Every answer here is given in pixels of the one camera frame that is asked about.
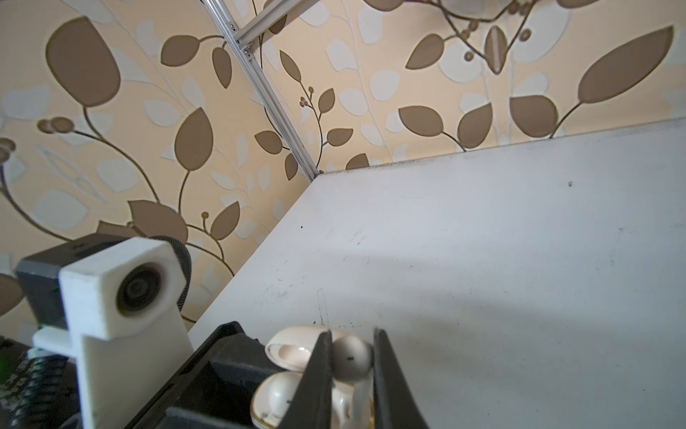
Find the cream earbud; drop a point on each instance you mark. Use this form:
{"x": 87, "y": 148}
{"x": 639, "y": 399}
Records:
{"x": 281, "y": 392}
{"x": 352, "y": 363}

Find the cream earbud charging case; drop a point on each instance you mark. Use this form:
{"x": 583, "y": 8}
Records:
{"x": 291, "y": 350}

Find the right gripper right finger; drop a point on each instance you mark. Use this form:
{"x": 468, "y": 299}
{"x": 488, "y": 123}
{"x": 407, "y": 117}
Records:
{"x": 394, "y": 405}

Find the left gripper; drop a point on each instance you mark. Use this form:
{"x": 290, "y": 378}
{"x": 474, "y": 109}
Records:
{"x": 214, "y": 388}

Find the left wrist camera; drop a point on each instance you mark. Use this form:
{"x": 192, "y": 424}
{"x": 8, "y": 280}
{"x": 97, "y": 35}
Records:
{"x": 112, "y": 306}

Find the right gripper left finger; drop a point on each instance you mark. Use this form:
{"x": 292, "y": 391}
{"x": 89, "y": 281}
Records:
{"x": 311, "y": 406}

